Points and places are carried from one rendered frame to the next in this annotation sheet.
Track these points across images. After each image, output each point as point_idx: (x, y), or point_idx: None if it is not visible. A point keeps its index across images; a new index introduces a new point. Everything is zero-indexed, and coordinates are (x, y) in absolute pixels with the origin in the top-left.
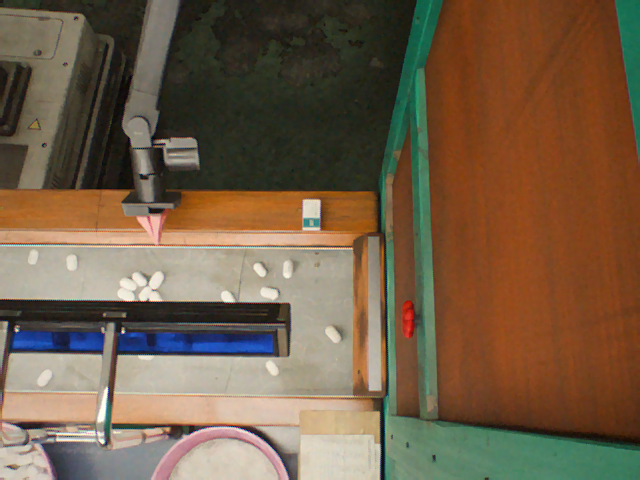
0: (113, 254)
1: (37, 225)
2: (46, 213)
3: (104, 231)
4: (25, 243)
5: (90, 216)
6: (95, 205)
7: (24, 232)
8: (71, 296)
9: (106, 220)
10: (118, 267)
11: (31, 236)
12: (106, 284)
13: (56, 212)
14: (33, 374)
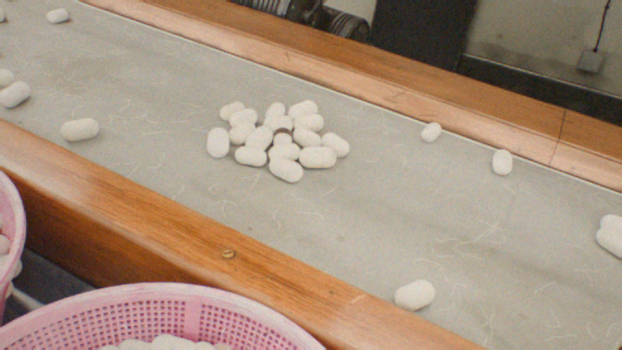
0: (576, 187)
1: (454, 100)
2: (471, 95)
3: (573, 146)
4: (416, 118)
5: (548, 123)
6: (556, 118)
7: (429, 100)
8: (489, 204)
9: (578, 137)
10: (587, 206)
11: (436, 110)
12: (563, 218)
13: (489, 101)
14: (380, 282)
